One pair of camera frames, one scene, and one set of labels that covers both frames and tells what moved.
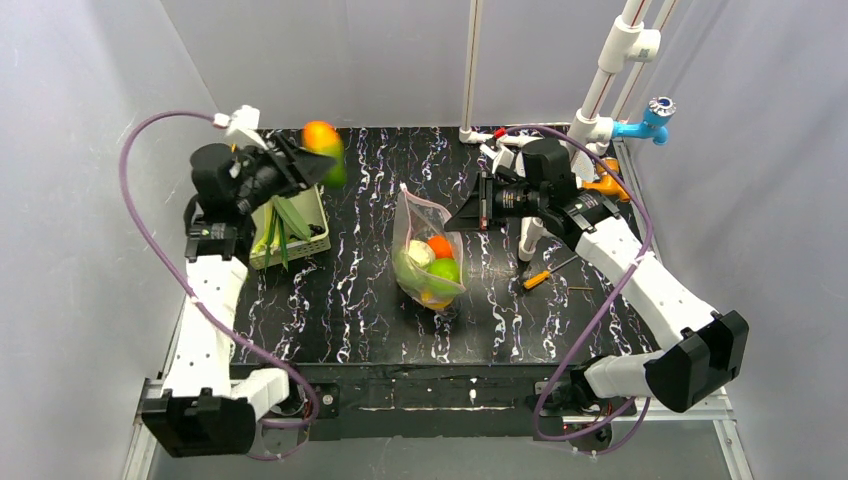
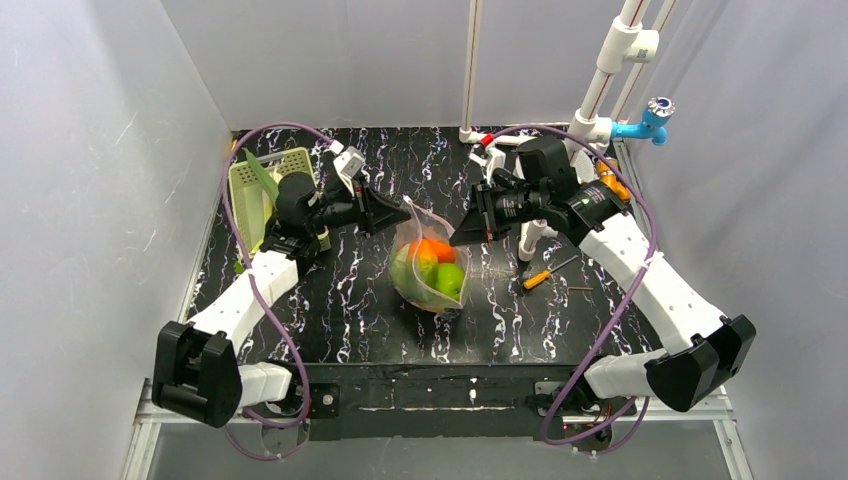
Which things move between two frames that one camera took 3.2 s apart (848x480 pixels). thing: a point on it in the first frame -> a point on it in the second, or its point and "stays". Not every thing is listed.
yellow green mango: x=323 y=137 -> x=425 y=262
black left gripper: x=284 y=170 -> x=361 y=206
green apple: x=444 y=276 stays
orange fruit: x=441 y=246 stays
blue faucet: x=657 y=115 stays
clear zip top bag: x=427 y=257 stays
